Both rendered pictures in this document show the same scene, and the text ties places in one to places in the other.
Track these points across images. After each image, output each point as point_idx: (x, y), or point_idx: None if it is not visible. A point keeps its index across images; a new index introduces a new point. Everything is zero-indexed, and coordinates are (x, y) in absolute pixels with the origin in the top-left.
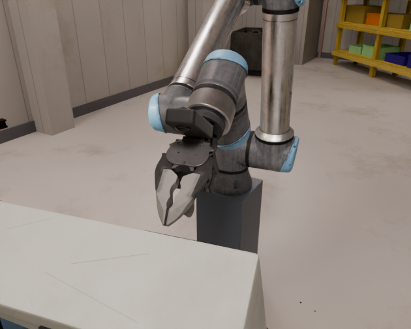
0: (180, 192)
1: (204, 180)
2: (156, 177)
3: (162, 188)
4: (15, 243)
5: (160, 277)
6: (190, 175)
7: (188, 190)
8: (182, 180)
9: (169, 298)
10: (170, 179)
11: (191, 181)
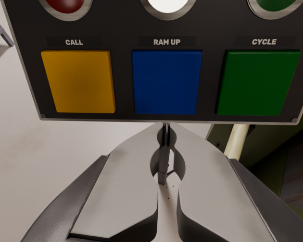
0: (146, 158)
1: (55, 205)
2: (267, 196)
3: (212, 160)
4: None
5: None
6: (121, 222)
7: (121, 165)
8: (152, 195)
9: None
10: (203, 194)
11: (112, 193)
